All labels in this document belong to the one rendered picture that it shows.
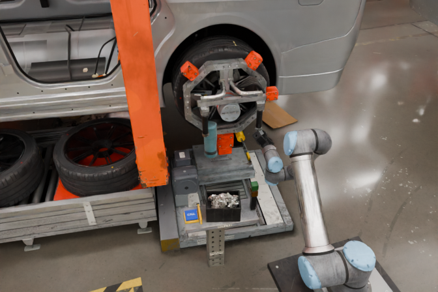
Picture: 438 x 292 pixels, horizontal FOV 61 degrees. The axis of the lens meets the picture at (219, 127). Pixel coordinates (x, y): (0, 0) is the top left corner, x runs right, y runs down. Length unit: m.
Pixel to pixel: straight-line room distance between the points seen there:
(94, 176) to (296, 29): 1.61
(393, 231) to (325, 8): 1.62
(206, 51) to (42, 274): 1.75
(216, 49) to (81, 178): 1.19
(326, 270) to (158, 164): 1.06
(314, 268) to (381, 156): 1.94
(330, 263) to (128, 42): 1.37
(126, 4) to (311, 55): 1.39
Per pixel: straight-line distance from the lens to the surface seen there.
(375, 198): 3.18
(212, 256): 2.48
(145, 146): 2.12
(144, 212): 2.61
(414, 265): 2.88
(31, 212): 2.64
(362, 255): 1.92
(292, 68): 2.65
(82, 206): 2.56
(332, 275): 1.87
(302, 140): 1.84
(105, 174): 2.52
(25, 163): 2.78
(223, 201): 2.15
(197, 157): 2.95
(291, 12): 2.48
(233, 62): 2.32
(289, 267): 2.25
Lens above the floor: 2.16
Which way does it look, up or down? 37 degrees down
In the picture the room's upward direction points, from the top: straight up
